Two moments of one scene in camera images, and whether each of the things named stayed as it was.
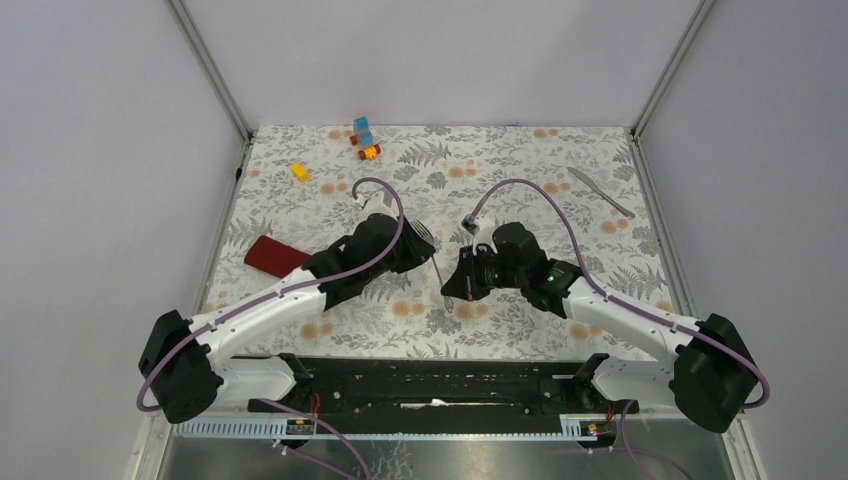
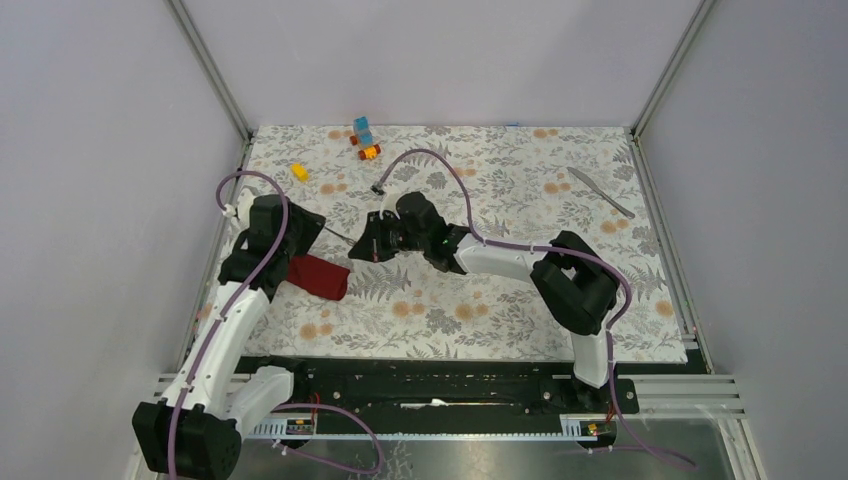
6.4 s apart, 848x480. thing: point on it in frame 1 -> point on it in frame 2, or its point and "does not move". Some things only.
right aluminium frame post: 635,130 does not move
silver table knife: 611,201 does not move
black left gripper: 418,250 -> 311,224
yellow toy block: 301,173 does not move
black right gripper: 465,284 -> 371,246
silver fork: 425,231 -> 347,240
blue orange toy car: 363,137 does not move
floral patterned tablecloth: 312,188 does not move
